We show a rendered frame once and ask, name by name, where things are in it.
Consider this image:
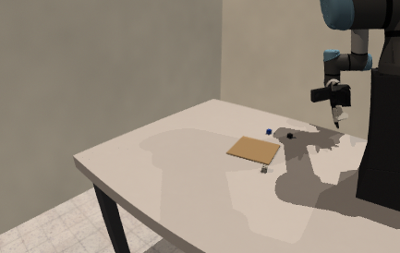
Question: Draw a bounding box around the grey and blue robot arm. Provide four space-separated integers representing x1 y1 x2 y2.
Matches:
310 0 400 102

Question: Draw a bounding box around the brown flat mat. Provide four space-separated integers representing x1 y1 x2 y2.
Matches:
226 136 280 165

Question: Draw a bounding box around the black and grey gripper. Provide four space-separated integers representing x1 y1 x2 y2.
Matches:
328 81 351 128

